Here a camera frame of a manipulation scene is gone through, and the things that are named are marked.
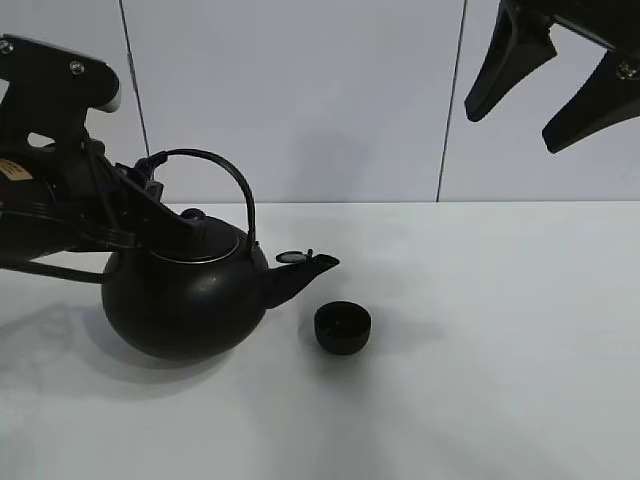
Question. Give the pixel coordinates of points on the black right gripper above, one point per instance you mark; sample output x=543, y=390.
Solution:
x=521, y=43

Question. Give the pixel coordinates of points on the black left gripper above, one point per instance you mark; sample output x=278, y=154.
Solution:
x=134, y=196

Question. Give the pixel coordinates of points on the black round teapot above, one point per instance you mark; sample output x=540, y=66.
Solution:
x=197, y=286

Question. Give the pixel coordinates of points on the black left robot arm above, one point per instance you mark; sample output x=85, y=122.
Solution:
x=73, y=199

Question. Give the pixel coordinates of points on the small black teacup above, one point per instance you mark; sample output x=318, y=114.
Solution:
x=342, y=328

